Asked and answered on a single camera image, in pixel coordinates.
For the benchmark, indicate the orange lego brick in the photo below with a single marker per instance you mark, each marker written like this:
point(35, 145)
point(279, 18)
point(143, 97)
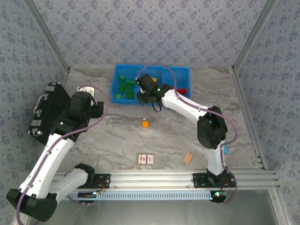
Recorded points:
point(154, 80)

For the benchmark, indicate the orange lego with grey insert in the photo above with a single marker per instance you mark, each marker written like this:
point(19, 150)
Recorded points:
point(145, 123)

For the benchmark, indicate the red lego brick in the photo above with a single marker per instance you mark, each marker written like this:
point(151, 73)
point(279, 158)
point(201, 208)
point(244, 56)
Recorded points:
point(181, 91)

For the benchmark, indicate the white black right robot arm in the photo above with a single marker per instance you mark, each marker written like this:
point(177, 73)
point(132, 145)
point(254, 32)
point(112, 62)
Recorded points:
point(182, 105)

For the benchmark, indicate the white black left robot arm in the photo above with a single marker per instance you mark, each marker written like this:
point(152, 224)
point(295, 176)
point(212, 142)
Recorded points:
point(47, 161)

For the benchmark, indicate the black case with silver latches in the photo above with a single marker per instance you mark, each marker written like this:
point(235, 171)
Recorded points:
point(54, 105)

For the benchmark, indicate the small ridged wooden block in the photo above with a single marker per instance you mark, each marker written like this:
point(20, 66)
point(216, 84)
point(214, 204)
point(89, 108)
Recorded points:
point(188, 158)

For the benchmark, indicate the small circuit board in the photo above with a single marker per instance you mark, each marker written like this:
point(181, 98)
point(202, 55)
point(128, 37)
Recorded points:
point(87, 195)
point(218, 195)

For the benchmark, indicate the teal plastic tool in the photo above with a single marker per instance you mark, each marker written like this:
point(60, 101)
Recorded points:
point(226, 150)

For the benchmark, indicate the grey metal panel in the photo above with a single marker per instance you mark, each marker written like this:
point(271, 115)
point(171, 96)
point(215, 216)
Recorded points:
point(152, 213)

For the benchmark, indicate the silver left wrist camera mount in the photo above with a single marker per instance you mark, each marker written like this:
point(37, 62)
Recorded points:
point(87, 90)

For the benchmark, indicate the aluminium upright post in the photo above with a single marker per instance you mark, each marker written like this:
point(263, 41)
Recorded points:
point(49, 35)
point(253, 35)

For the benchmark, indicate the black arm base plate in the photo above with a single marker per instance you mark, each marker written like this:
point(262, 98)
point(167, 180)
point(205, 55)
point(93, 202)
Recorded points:
point(199, 180)
point(104, 180)

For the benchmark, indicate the aluminium frame rail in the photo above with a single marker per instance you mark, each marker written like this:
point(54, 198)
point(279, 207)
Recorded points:
point(152, 179)

